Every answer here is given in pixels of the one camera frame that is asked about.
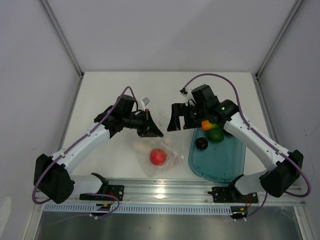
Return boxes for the red tomato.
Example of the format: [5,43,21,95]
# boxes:
[149,148,167,166]

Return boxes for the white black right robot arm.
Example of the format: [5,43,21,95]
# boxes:
[167,84,304,202]

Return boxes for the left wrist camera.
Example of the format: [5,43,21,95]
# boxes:
[140,97,150,106]

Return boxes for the white eggplant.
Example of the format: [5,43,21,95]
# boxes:
[132,142,153,155]

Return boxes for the clear zip top bag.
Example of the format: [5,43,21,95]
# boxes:
[131,112,185,178]

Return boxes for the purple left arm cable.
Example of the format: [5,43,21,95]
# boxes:
[31,86,135,222]

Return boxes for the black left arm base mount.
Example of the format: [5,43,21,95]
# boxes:
[79,172,125,201]

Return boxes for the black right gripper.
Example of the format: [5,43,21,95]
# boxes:
[167,103,208,132]

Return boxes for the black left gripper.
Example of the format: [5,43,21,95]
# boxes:
[123,109,164,138]

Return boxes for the orange fruit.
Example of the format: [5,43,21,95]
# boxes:
[201,120,219,131]

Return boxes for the dark red apple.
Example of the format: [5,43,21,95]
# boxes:
[224,131,234,138]

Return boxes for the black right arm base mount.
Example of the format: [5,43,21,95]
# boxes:
[207,186,259,204]

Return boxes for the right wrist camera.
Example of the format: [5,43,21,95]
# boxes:
[179,87,192,98]

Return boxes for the teal plastic tray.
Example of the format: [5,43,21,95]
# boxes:
[188,128,246,184]

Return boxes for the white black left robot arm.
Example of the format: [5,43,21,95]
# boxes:
[33,94,164,204]

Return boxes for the dark purple plum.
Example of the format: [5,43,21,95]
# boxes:
[195,137,209,151]

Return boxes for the white slotted cable duct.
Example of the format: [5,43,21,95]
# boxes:
[43,202,233,216]

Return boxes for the aluminium front rail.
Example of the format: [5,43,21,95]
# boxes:
[33,177,307,207]

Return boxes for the right aluminium corner post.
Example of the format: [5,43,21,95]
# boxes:
[255,0,306,80]

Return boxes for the aluminium corner post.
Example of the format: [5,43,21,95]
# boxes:
[255,0,306,80]
[38,0,84,79]

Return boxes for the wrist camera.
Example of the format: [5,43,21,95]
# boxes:
[140,97,150,106]
[179,87,192,98]

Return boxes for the green lime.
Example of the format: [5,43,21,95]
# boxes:
[205,128,224,143]

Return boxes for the left aluminium corner post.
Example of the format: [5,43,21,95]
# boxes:
[38,0,84,79]

